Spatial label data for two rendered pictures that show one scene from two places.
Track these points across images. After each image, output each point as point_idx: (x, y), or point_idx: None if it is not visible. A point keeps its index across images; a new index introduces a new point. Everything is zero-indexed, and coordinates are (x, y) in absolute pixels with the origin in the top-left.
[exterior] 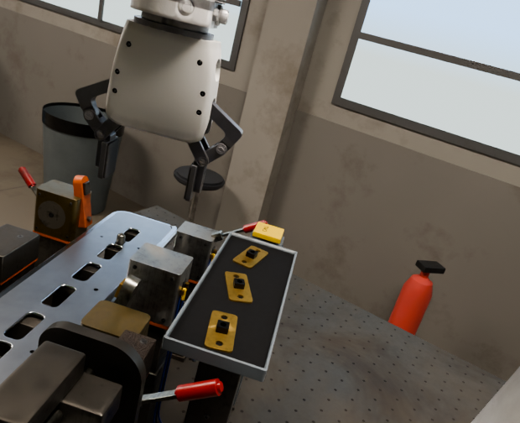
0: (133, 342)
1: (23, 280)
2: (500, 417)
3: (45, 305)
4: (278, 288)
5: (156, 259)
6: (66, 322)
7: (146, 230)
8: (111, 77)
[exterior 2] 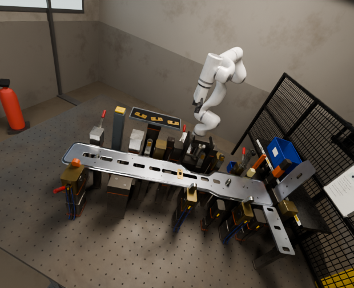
0: (171, 139)
1: (134, 175)
2: (221, 94)
3: (144, 167)
4: (152, 113)
5: (139, 135)
6: (190, 137)
7: (82, 150)
8: (205, 98)
